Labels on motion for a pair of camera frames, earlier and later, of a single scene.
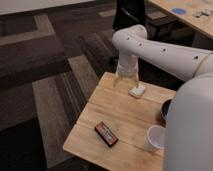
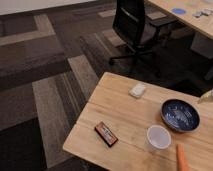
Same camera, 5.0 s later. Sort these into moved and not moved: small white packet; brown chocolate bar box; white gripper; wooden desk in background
Moved: white gripper
Not moved: small white packet; brown chocolate bar box; wooden desk in background
